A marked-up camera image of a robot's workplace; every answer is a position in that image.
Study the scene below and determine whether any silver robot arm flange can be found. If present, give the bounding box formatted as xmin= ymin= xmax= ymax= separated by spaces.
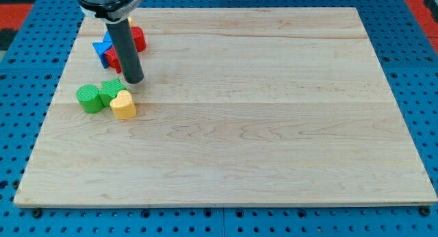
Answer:
xmin=78 ymin=0 xmax=143 ymax=24

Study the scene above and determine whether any blue triangle block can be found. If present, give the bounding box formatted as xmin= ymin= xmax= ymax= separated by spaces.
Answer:
xmin=92 ymin=42 xmax=112 ymax=68

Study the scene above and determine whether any blue cube block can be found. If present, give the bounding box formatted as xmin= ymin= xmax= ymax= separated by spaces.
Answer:
xmin=103 ymin=31 xmax=112 ymax=42

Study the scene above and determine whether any wooden board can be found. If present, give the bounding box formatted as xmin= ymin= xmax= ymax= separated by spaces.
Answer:
xmin=14 ymin=8 xmax=437 ymax=208

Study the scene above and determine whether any yellow heart block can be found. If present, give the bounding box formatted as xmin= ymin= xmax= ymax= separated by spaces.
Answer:
xmin=109 ymin=90 xmax=137 ymax=120

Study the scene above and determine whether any green star block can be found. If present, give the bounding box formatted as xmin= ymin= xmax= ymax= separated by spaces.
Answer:
xmin=99 ymin=78 xmax=127 ymax=107

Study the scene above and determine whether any red block right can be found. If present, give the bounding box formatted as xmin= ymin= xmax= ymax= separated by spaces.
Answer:
xmin=131 ymin=26 xmax=147 ymax=52

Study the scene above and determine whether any red block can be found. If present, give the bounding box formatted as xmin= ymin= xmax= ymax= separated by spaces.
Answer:
xmin=131 ymin=26 xmax=147 ymax=52
xmin=104 ymin=46 xmax=122 ymax=73

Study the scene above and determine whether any red block left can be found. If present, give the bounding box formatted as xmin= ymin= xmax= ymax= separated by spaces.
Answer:
xmin=104 ymin=46 xmax=122 ymax=73

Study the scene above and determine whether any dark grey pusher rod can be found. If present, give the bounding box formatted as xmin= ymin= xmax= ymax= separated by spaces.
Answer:
xmin=105 ymin=19 xmax=144 ymax=84

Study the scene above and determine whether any green cylinder block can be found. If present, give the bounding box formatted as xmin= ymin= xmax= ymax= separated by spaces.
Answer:
xmin=75 ymin=84 xmax=104 ymax=114

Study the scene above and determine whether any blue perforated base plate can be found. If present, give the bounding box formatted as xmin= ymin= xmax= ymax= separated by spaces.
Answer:
xmin=1 ymin=0 xmax=437 ymax=236

